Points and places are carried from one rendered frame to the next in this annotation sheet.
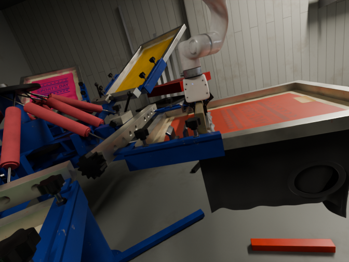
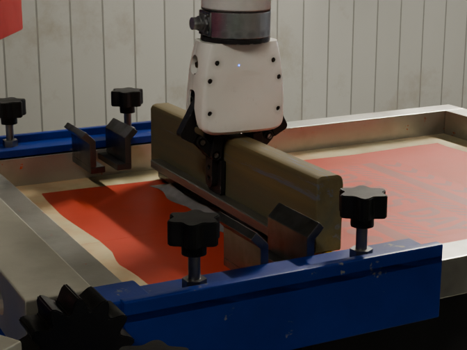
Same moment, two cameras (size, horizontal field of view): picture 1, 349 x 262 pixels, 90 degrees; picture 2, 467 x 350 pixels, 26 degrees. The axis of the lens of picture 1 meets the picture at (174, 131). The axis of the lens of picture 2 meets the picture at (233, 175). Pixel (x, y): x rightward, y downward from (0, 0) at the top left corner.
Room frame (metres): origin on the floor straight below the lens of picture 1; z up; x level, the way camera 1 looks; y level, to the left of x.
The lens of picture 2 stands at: (-0.10, 0.55, 1.30)
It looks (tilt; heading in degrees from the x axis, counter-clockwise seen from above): 15 degrees down; 321
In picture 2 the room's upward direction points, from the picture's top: straight up
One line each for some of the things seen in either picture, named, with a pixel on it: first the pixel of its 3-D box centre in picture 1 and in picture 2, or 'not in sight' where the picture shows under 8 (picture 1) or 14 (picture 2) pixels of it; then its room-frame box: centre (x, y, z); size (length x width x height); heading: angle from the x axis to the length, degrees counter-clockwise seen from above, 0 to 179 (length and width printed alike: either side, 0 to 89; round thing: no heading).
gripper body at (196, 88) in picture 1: (195, 87); (234, 78); (0.75, -0.13, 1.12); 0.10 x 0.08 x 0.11; 78
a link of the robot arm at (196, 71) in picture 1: (190, 72); (229, 21); (0.75, -0.13, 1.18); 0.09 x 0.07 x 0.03; 78
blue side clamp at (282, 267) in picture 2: (172, 150); (281, 301); (0.50, 0.02, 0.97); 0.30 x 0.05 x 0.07; 78
